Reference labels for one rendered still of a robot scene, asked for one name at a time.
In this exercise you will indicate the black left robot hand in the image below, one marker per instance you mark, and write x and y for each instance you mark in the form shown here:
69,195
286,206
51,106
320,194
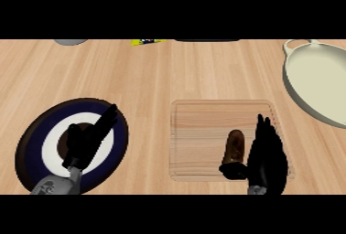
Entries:
88,140

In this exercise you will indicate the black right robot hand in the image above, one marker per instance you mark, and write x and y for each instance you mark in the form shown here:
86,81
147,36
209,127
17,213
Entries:
265,158

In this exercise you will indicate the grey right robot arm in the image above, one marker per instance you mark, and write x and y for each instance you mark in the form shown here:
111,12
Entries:
258,190

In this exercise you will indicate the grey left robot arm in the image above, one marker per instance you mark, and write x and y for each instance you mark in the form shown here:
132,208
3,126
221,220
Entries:
57,184

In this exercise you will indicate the pale wooden cutting board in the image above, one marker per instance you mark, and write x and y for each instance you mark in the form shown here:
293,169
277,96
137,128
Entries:
203,131

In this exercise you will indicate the cream oval pot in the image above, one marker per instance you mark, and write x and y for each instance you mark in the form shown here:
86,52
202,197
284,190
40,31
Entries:
320,82

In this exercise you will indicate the round blue and white plate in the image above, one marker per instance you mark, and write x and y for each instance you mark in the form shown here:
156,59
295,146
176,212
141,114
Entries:
36,152

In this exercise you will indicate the grey round object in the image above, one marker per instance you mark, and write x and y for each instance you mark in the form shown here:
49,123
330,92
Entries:
70,41

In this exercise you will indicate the yellow packet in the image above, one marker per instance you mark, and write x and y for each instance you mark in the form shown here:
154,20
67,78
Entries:
147,41

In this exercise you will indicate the black flat object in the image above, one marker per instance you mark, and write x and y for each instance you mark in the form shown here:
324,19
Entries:
207,40

